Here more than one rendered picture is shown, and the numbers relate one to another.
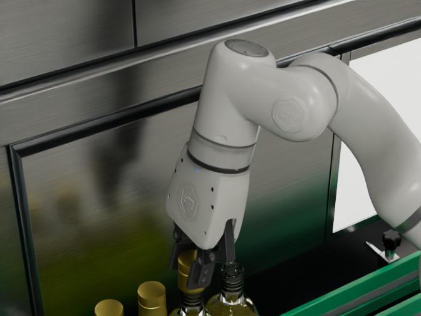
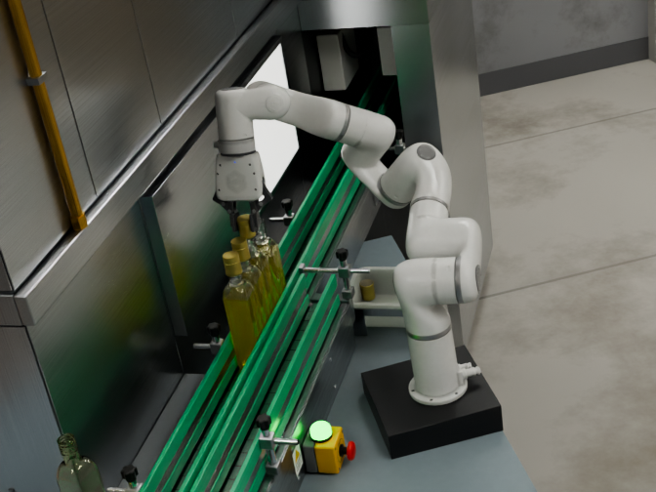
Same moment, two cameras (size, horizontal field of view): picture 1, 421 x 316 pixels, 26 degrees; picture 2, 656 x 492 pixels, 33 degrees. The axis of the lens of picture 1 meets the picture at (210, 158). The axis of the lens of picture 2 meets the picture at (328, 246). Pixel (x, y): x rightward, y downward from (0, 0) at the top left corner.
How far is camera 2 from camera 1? 159 cm
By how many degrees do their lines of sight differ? 33
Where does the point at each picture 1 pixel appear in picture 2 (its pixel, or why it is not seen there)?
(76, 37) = (143, 124)
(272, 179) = not seen: hidden behind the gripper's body
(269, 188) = not seen: hidden behind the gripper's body
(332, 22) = (219, 84)
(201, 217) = (249, 184)
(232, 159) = (251, 144)
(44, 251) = (170, 256)
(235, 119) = (246, 122)
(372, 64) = not seen: hidden behind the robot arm
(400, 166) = (324, 108)
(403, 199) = (337, 119)
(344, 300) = (287, 245)
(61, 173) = (165, 203)
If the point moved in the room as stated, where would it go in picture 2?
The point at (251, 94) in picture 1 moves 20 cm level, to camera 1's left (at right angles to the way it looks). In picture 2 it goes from (252, 104) to (175, 142)
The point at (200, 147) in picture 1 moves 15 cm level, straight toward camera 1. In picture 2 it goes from (234, 146) to (282, 162)
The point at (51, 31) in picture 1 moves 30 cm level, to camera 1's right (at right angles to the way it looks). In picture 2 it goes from (136, 123) to (250, 71)
